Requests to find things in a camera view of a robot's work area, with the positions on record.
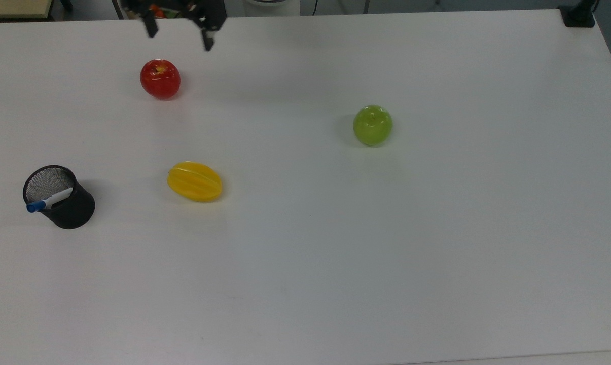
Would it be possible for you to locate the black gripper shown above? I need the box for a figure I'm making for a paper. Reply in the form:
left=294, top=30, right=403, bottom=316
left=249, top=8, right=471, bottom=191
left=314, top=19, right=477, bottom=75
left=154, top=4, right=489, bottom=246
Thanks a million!
left=125, top=0, right=228, bottom=52

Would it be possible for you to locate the white marker pen blue cap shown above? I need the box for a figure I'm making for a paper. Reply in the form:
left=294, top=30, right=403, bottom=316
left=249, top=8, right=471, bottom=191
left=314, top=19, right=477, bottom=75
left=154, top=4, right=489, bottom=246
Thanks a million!
left=26, top=187, right=74, bottom=213

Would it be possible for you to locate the black mesh pen cup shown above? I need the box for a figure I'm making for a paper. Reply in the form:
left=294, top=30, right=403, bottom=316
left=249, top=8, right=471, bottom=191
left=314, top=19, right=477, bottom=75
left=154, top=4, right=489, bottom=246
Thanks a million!
left=22, top=165, right=96, bottom=230

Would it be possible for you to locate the red apple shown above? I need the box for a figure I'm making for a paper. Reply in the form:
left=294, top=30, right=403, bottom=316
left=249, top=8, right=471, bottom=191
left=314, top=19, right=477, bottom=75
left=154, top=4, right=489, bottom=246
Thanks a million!
left=140, top=59, right=181, bottom=100

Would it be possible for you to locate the yellow starfruit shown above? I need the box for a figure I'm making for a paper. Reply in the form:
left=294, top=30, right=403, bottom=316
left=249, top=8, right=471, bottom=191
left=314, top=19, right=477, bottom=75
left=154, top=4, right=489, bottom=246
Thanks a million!
left=167, top=161, right=224, bottom=203

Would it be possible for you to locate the light wooden furniture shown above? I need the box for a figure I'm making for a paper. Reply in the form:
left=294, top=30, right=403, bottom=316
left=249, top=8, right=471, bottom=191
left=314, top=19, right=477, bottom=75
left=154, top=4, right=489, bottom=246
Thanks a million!
left=0, top=0, right=55, bottom=20

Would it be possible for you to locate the green apple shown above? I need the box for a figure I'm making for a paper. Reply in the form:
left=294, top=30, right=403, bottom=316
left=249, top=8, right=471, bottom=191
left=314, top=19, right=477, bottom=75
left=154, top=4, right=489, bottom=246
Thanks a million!
left=353, top=104, right=393, bottom=147

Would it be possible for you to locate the black table clamp mount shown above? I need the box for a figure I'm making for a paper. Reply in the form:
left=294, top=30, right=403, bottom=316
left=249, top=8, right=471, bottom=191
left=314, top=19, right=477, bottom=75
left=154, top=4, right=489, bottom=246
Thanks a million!
left=559, top=0, right=599, bottom=28

